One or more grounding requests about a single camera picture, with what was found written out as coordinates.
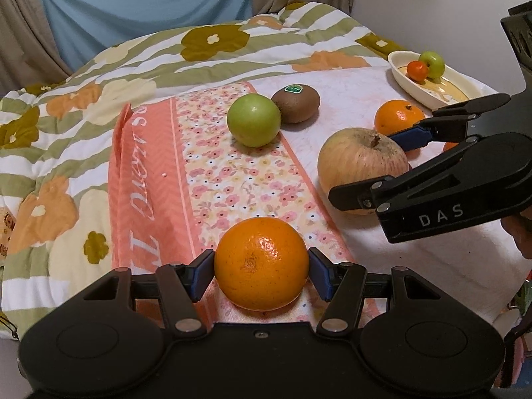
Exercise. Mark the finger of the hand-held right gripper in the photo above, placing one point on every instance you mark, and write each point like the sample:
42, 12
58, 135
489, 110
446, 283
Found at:
409, 136
353, 197

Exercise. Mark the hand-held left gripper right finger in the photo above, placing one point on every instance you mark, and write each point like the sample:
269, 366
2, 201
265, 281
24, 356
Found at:
321, 274

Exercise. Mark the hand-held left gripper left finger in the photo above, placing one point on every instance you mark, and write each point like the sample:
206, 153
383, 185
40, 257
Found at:
203, 276

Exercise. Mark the medium mandarin orange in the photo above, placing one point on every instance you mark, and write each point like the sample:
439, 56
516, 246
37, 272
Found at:
395, 116

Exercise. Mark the red yellow apple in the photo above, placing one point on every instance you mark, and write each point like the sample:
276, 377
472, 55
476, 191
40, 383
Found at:
357, 162

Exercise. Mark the large orange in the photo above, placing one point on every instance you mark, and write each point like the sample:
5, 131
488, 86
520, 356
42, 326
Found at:
262, 262

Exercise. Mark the white oval dish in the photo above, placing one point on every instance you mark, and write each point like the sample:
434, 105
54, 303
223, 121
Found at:
457, 85

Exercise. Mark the small green apple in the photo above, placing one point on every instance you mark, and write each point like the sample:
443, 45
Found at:
433, 64

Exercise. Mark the brown kiwi with green sticker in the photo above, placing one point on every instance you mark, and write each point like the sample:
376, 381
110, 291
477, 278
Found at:
297, 104

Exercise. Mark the large green apple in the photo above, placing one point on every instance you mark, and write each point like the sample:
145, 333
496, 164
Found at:
253, 120

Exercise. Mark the small orange-red fruit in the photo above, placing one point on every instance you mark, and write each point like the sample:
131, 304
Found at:
416, 71

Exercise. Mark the pink floral towel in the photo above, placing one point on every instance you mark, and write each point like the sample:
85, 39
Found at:
158, 174

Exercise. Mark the bear print cloth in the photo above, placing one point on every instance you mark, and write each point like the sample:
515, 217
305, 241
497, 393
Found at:
6, 232

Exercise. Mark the green striped floral blanket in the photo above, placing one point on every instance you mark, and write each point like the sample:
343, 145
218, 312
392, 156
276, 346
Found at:
124, 62

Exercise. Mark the blue cloth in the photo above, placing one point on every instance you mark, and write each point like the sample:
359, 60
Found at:
145, 0

